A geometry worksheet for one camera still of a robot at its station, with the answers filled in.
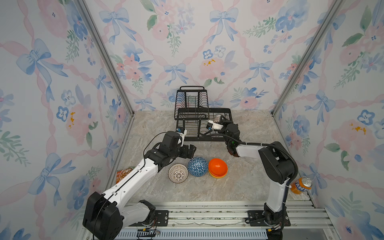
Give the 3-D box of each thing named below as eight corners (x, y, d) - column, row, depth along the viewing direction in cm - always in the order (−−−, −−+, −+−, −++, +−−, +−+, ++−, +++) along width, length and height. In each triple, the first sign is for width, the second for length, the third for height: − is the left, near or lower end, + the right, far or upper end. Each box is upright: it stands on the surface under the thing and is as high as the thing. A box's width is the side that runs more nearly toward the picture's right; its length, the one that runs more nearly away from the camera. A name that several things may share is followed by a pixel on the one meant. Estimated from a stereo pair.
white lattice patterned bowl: (168, 183, 87) (167, 180, 83) (170, 167, 93) (169, 163, 89) (187, 183, 87) (187, 180, 83) (188, 167, 93) (188, 163, 89)
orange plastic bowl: (208, 179, 89) (209, 174, 82) (207, 164, 95) (208, 158, 89) (226, 180, 89) (228, 174, 82) (224, 164, 95) (226, 158, 89)
